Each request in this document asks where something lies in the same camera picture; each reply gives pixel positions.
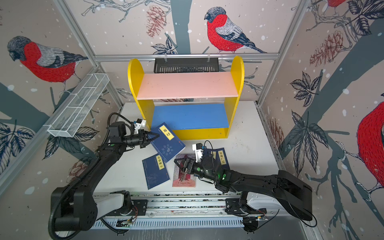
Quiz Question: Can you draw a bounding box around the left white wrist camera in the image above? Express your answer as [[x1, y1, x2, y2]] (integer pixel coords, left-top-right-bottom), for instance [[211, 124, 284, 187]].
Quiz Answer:
[[134, 119, 147, 134]]

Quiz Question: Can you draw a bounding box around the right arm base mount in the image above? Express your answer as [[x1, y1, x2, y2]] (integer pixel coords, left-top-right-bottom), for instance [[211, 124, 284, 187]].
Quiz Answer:
[[225, 199, 267, 217]]

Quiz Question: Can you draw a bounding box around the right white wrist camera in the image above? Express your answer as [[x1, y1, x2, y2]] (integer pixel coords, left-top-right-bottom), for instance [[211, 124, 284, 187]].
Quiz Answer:
[[192, 143, 204, 163]]

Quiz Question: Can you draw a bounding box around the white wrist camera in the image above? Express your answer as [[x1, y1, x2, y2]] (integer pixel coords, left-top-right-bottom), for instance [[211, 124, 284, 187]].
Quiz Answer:
[[134, 119, 147, 134], [192, 143, 204, 163]]

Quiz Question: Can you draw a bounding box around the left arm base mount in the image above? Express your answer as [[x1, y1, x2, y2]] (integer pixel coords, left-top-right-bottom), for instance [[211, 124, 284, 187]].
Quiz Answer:
[[107, 200, 148, 217]]

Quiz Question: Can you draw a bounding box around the black plastic tray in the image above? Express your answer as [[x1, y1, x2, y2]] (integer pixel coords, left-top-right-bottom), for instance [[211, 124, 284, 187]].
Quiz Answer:
[[154, 58, 220, 74]]

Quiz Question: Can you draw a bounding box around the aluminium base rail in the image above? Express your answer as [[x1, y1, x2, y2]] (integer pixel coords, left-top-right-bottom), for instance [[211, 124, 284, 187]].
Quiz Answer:
[[86, 191, 310, 218]]

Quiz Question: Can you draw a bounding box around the blue book yellow label right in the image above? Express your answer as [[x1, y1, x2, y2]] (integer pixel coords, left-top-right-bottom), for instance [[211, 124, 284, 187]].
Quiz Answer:
[[214, 148, 230, 170]]

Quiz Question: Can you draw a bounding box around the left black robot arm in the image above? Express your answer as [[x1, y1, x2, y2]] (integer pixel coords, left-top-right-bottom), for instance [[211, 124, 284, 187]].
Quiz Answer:
[[48, 117, 160, 240]]

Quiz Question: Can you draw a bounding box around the blue book plant cover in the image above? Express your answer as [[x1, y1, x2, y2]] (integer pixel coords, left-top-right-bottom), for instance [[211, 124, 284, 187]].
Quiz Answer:
[[203, 148, 227, 170]]

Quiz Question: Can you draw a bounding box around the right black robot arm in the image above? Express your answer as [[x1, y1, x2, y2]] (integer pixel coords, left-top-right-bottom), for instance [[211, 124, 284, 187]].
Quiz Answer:
[[174, 158, 314, 221]]

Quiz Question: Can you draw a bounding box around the blue book yin-yang cover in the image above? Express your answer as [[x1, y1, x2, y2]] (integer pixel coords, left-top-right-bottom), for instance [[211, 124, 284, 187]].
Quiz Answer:
[[151, 123, 186, 163]]

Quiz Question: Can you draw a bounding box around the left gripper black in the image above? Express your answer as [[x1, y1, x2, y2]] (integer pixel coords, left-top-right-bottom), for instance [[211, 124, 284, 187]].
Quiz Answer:
[[122, 130, 159, 148]]

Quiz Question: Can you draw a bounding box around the yellow pink blue bookshelf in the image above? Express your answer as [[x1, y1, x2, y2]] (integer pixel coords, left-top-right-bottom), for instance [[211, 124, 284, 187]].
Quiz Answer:
[[128, 56, 245, 140]]

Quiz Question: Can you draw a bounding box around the blue book yellow label left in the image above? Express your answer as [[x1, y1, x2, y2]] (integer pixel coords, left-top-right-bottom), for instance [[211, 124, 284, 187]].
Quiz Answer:
[[142, 154, 170, 190]]

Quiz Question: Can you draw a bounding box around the white wire mesh basket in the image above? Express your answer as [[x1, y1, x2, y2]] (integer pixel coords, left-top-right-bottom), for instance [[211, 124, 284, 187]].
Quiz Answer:
[[48, 73, 110, 138]]

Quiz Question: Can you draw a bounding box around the red Hamlet book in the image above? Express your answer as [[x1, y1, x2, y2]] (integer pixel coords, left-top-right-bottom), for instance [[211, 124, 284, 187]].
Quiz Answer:
[[172, 154, 196, 188]]

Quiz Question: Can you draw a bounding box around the blue book yellow label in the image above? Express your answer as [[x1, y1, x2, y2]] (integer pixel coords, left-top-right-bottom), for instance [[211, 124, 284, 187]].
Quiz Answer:
[[142, 154, 170, 190], [214, 148, 230, 170]]

